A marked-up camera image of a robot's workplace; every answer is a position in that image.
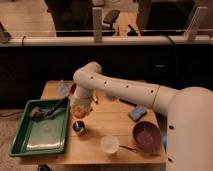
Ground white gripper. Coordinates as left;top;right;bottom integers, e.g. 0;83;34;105
71;95;92;115

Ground purple bowl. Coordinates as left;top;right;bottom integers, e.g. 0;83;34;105
132;121;161;152

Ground metal spoon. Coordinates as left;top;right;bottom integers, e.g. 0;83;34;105
119;145;139;153

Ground blue sponge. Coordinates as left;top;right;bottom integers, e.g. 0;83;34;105
128;106;146;122

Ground orange apple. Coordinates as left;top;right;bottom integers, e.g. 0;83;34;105
73;110;87;119

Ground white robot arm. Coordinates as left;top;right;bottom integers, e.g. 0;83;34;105
72;62;213;171

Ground black office chair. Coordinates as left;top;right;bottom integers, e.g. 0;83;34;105
102;10;120;30

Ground black dish brush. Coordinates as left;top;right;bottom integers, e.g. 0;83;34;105
29;97;68;122

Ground small metal cup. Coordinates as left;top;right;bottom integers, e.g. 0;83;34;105
72;120;86;136

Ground clear plastic bag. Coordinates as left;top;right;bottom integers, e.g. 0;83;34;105
56;80;70;97

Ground wooden table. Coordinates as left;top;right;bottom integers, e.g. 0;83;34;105
20;79;167;166

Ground white plastic cup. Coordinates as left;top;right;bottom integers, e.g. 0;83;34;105
101;136;119;155

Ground green plastic tray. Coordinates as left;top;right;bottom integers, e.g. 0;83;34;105
10;99;70;157

